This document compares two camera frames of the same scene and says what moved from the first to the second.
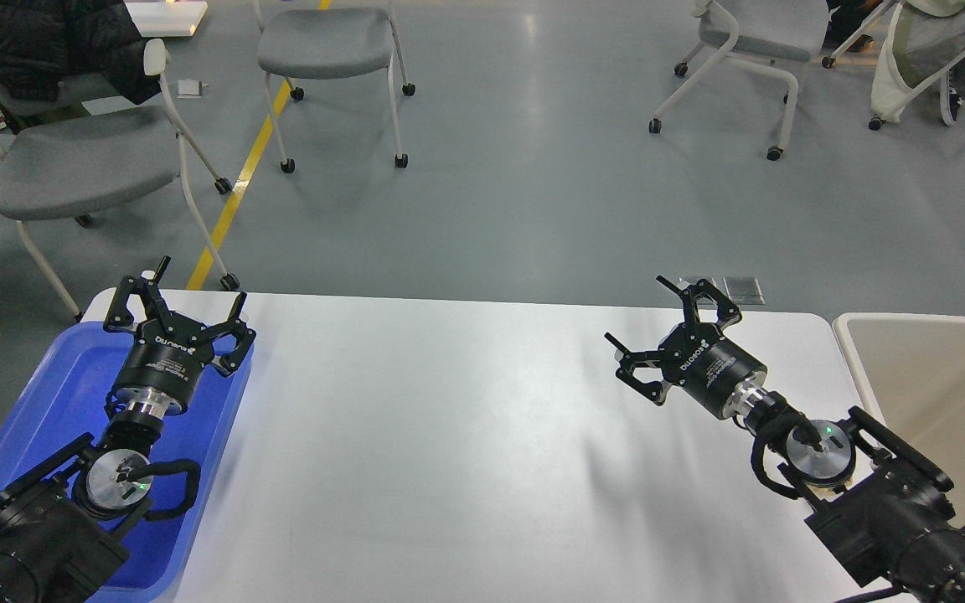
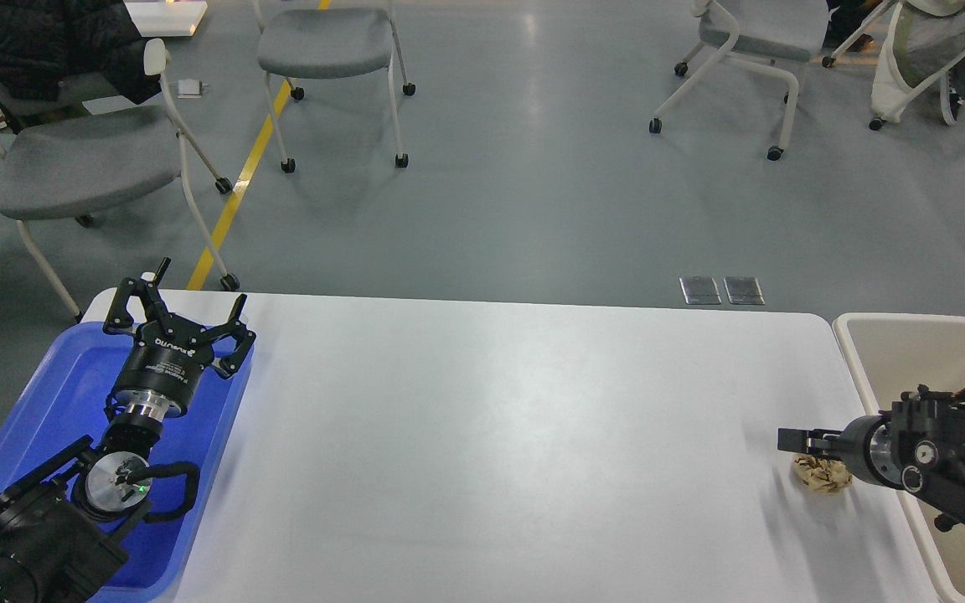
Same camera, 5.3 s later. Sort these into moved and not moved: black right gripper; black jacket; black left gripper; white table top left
Moved: black right gripper
Not moved: black jacket; black left gripper; white table top left
